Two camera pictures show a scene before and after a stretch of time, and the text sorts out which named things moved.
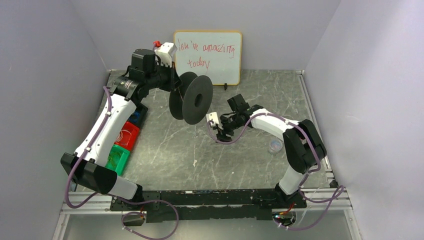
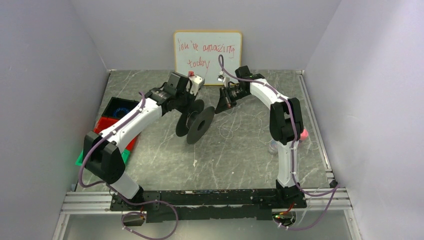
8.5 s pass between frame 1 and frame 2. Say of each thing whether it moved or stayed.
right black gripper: moved
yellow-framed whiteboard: stayed
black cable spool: moved
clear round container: stayed
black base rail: stayed
